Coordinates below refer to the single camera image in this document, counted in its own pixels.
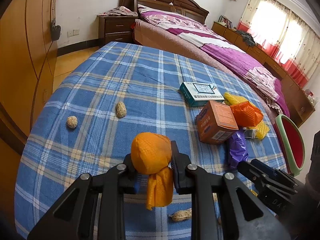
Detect purple plastic wrapper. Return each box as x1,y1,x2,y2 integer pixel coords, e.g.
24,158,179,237
228,129,248,170

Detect orange ball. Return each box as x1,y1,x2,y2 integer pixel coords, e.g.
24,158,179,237
131,132,174,210

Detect yellow foam net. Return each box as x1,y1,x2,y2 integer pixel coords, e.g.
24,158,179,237
223,92,248,106
250,120,270,140

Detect red green trash bin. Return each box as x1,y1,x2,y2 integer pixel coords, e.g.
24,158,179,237
274,114,305,177

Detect long peanut shell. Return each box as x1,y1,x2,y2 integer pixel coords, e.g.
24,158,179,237
169,208,192,222

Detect long wooden cabinet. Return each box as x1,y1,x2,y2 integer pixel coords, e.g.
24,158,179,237
212,22,315,127

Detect orange foam net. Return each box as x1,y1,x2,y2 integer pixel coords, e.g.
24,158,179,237
230,101,263,127

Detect blue plaid tablecloth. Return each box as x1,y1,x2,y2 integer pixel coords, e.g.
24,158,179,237
14,42,273,237

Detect round peanut shell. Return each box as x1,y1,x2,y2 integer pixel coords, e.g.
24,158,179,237
66,115,78,129

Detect orange cardboard box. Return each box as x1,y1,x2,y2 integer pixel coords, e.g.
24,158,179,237
196,101,239,145

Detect oval peanut shell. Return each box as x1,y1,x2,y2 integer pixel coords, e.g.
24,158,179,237
116,101,127,119

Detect teal white box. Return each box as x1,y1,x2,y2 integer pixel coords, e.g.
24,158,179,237
180,82,225,107

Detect red white curtains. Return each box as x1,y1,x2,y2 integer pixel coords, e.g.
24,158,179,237
238,0,319,87

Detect grey clothes pile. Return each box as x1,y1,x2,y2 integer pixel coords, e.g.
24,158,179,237
236,30,256,47

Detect books on cabinet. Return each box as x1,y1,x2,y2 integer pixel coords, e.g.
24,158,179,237
218,15,233,29

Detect dark wooden nightstand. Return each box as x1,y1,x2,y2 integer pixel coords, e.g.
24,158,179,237
98,16,138,47

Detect wooden wardrobe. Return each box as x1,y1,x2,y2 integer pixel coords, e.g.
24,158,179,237
1,0,57,222

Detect bed with purple quilt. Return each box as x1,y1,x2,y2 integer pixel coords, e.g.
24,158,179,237
135,4,290,116

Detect dark wooden headboard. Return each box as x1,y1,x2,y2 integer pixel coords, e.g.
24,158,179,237
119,0,209,24

